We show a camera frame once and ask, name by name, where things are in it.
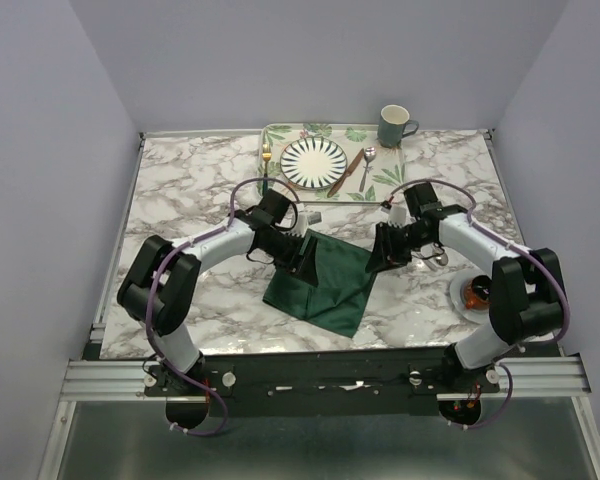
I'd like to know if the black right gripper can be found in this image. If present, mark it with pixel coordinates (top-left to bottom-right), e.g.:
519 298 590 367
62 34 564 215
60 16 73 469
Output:
364 221 432 274

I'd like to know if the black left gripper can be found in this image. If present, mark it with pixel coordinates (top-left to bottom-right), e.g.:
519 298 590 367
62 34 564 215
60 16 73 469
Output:
264 228 320 287

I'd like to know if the dark green cloth napkin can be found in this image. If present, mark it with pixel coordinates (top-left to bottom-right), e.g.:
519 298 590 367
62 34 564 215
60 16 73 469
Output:
263 231 376 338

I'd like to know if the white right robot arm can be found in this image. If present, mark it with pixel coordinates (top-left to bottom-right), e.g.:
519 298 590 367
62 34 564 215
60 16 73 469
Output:
366 179 571 392

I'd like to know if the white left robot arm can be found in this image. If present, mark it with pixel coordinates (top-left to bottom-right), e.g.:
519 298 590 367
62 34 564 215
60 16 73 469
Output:
117 190 318 395

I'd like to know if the silver spoon on table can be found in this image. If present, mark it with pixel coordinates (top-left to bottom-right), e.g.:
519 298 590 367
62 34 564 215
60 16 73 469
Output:
419 249 449 271

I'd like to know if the leaf-patterned serving tray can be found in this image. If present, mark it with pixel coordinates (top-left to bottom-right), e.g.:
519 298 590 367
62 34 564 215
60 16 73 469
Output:
257 123 406 204

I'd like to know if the white saucer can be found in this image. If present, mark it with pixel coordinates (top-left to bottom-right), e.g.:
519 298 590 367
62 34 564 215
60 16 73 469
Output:
448 269 489 325

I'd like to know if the silver spoon on tray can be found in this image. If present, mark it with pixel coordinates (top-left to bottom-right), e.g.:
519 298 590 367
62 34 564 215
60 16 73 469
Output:
358 147 377 193

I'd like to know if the striped white round plate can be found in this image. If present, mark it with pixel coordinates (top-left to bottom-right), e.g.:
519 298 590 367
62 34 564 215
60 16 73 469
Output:
279 136 348 190

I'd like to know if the green ceramic mug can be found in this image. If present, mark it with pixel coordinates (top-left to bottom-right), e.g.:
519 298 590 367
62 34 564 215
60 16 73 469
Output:
377 105 420 148

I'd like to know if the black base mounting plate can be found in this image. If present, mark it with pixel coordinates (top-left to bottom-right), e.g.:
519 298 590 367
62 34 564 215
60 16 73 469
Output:
82 340 511 419

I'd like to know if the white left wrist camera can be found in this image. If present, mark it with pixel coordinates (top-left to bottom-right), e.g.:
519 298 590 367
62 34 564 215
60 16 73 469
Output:
289 211 322 237

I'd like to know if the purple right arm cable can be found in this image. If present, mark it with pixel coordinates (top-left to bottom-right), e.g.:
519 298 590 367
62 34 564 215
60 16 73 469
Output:
382 179 574 431

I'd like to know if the gold fork green handle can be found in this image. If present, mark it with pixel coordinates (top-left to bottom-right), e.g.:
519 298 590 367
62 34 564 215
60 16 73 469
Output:
261 143 272 195

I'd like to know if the aluminium frame rail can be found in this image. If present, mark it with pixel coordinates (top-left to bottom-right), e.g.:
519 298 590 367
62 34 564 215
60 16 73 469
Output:
60 356 591 402

